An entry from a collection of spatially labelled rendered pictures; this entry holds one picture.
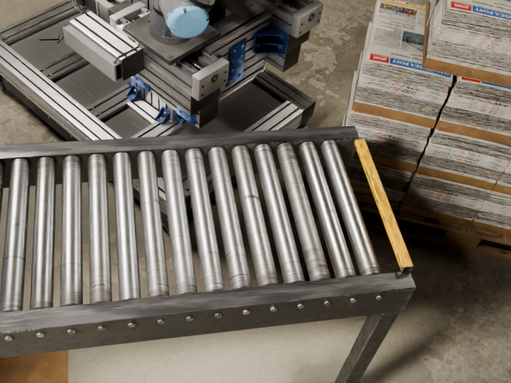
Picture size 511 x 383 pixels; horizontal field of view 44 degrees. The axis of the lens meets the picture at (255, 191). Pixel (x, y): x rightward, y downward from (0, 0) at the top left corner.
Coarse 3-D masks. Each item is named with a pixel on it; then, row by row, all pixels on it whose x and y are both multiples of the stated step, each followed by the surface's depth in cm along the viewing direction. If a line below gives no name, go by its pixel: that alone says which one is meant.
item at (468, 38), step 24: (456, 0) 184; (480, 0) 185; (504, 0) 187; (432, 24) 197; (456, 24) 185; (480, 24) 183; (504, 24) 181; (432, 48) 193; (456, 48) 191; (480, 48) 190; (504, 48) 188; (504, 72) 194
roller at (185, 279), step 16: (176, 160) 170; (176, 176) 166; (176, 192) 162; (176, 208) 159; (176, 224) 156; (176, 240) 153; (176, 256) 150; (192, 256) 153; (176, 272) 148; (192, 272) 149; (176, 288) 146; (192, 288) 145
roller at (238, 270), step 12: (216, 156) 172; (216, 168) 169; (228, 168) 171; (216, 180) 167; (228, 180) 167; (216, 192) 165; (228, 192) 164; (228, 204) 161; (228, 216) 159; (228, 228) 157; (240, 228) 159; (228, 240) 155; (240, 240) 155; (228, 252) 153; (240, 252) 153; (228, 264) 152; (240, 264) 150; (240, 276) 148
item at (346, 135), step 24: (24, 144) 167; (48, 144) 168; (72, 144) 169; (96, 144) 170; (120, 144) 170; (144, 144) 171; (168, 144) 172; (192, 144) 173; (216, 144) 174; (240, 144) 175
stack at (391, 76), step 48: (384, 0) 222; (384, 48) 205; (384, 96) 210; (432, 96) 205; (480, 96) 201; (384, 144) 226; (432, 144) 220; (480, 144) 216; (432, 192) 240; (480, 192) 233; (432, 240) 260; (480, 240) 254
